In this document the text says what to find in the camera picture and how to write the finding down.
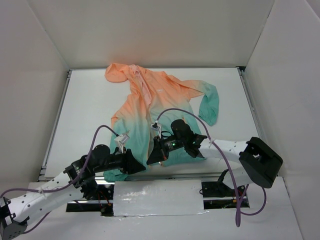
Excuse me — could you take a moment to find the orange and teal gradient jacket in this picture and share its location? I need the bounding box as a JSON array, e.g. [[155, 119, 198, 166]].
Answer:
[[105, 63, 220, 172]]

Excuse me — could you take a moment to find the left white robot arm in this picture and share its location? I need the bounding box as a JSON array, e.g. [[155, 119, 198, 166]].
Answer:
[[0, 144, 146, 240]]

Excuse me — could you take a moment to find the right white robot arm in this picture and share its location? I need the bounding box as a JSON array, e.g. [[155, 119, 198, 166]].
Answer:
[[146, 119, 283, 196]]

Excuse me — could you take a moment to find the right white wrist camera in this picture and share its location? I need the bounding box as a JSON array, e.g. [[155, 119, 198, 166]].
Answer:
[[150, 120, 162, 137]]

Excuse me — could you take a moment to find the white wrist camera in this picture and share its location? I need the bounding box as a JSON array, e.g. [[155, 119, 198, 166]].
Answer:
[[150, 120, 162, 137], [114, 133, 130, 154]]

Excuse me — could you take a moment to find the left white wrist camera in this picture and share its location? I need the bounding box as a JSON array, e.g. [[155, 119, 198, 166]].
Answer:
[[114, 133, 130, 154]]

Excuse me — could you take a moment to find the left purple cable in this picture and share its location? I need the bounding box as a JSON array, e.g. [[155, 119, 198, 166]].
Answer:
[[0, 124, 120, 235]]

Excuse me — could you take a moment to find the aluminium table frame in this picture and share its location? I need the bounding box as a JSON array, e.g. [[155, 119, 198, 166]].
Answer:
[[38, 67, 265, 181]]

